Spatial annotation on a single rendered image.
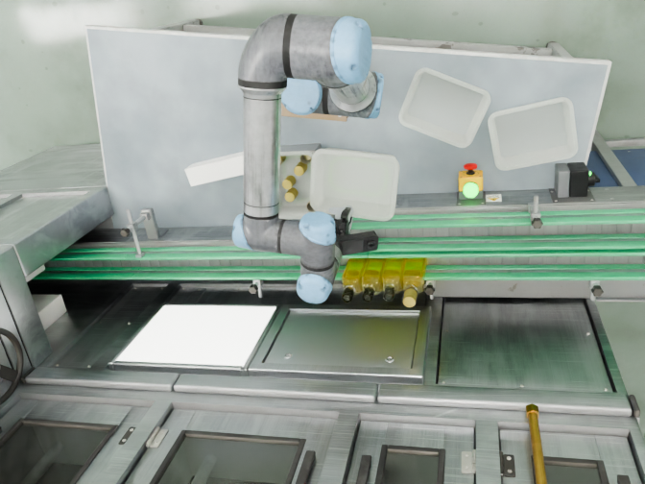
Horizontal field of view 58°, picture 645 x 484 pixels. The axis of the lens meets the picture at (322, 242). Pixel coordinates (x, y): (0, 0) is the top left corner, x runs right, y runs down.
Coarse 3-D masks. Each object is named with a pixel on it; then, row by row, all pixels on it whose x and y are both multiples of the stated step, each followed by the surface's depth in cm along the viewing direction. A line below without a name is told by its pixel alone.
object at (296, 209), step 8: (280, 152) 181; (288, 152) 180; (296, 152) 179; (304, 152) 179; (312, 152) 183; (288, 160) 189; (296, 160) 188; (280, 168) 191; (288, 168) 190; (280, 176) 192; (296, 176) 191; (304, 176) 190; (280, 184) 193; (296, 184) 192; (304, 184) 191; (280, 192) 194; (304, 192) 192; (280, 200) 195; (296, 200) 194; (304, 200) 194; (280, 208) 194; (288, 208) 194; (296, 208) 193; (304, 208) 192; (280, 216) 190; (288, 216) 190; (296, 216) 189
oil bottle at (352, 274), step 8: (352, 264) 174; (360, 264) 174; (344, 272) 171; (352, 272) 170; (360, 272) 169; (344, 280) 167; (352, 280) 166; (360, 280) 167; (344, 288) 167; (360, 288) 167
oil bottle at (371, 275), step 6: (372, 258) 176; (378, 258) 175; (384, 258) 175; (366, 264) 173; (372, 264) 172; (378, 264) 172; (384, 264) 173; (366, 270) 170; (372, 270) 169; (378, 270) 169; (366, 276) 166; (372, 276) 166; (378, 276) 166; (366, 282) 165; (372, 282) 164; (378, 282) 165; (378, 288) 165
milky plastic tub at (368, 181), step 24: (312, 168) 150; (336, 168) 156; (360, 168) 155; (384, 168) 153; (312, 192) 153; (336, 192) 159; (360, 192) 158; (384, 192) 156; (360, 216) 153; (384, 216) 152
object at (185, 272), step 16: (48, 272) 212; (64, 272) 210; (80, 272) 209; (96, 272) 207; (112, 272) 205; (128, 272) 204; (144, 272) 202; (160, 272) 200; (176, 272) 199; (192, 272) 197; (208, 272) 196; (224, 272) 194; (240, 272) 193; (256, 272) 191; (272, 272) 190; (288, 272) 189; (432, 272) 177; (448, 272) 176; (464, 272) 174; (480, 272) 173; (496, 272) 172; (512, 272) 171; (528, 272) 170; (544, 272) 169; (560, 272) 168; (576, 272) 166; (592, 272) 165; (608, 272) 164; (624, 272) 163; (640, 272) 162
